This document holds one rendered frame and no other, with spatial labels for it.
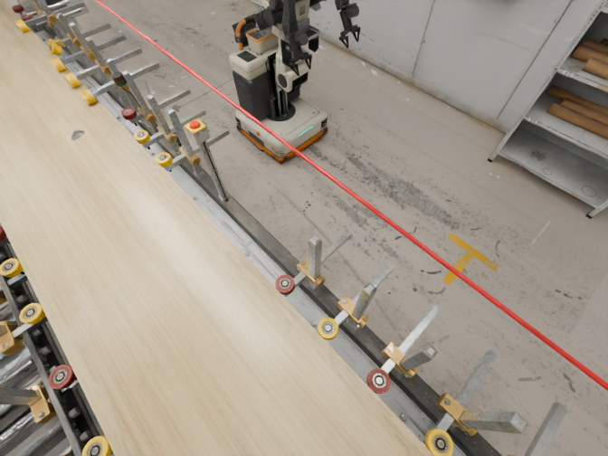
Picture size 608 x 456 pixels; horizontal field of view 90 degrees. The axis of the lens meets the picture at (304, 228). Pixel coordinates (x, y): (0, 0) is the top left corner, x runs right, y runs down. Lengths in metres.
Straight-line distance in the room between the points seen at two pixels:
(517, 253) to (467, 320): 0.72
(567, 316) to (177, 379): 2.44
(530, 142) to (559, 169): 0.34
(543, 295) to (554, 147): 1.41
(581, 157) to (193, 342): 3.32
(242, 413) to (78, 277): 0.91
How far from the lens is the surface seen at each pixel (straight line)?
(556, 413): 1.51
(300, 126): 2.82
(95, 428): 1.63
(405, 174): 2.92
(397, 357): 1.33
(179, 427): 1.28
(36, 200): 2.03
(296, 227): 2.46
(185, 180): 2.10
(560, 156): 3.48
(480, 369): 1.43
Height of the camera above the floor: 2.10
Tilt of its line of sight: 59 degrees down
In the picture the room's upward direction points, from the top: 2 degrees counter-clockwise
